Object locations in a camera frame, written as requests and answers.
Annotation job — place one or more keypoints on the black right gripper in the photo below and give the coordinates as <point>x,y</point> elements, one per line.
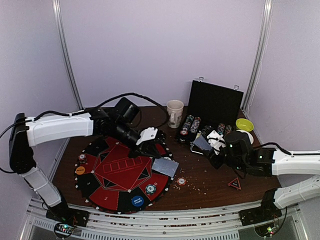
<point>213,155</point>

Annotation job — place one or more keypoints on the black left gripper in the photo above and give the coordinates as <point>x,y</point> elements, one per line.
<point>147,148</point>

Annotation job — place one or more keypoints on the grey playing card deck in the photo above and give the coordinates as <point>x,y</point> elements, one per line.
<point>202,143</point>

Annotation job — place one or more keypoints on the red white chip stack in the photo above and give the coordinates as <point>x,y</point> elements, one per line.
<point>82,158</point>

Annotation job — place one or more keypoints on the poker chip row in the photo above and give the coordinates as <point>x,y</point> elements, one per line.
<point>221,128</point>
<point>187,125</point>
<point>228,129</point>
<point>195,125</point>

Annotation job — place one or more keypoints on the orange big blind button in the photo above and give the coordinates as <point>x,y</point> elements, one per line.
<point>80,170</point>

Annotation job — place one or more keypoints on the orange white chip stack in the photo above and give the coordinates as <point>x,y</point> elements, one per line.
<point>181,181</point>

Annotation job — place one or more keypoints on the grey dealt playing cards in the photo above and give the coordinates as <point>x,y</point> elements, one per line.
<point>165,166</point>

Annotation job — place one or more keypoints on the green white chip stack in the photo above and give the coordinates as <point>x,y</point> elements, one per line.
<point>150,189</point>

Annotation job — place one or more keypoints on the blue small blind button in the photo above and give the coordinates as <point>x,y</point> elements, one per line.
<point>137,201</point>

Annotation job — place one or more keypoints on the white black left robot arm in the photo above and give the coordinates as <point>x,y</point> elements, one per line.
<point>35,141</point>

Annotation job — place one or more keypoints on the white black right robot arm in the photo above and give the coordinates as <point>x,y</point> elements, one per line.
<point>270,159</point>

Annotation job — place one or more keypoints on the white orange bowl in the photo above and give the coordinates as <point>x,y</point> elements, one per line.
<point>250,136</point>

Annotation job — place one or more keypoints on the black red triangular token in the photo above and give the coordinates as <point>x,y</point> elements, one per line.
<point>235,183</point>

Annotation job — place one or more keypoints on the green plastic bowl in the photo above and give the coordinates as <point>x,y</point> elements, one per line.
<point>244,124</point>

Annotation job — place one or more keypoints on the black poker chip case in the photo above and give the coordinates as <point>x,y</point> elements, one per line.
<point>213,104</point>

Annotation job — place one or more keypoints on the cream ceramic mug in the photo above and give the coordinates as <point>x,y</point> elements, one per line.
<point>175,111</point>

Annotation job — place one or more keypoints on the round red black poker mat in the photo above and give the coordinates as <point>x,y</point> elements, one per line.
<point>112,178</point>

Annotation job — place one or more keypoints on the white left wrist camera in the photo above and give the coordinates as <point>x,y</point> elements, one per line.
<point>147,135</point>

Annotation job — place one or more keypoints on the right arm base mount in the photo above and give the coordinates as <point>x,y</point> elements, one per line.
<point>259,214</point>

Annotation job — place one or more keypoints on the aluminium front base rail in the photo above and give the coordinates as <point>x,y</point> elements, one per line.
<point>216,223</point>

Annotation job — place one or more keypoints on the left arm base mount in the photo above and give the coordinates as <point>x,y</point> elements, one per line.
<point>71,216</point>

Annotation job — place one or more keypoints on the aluminium corner frame post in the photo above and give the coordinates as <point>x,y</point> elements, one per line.
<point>65,53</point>

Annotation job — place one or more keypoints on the right aluminium frame post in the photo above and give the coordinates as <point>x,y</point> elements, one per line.
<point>261,47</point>

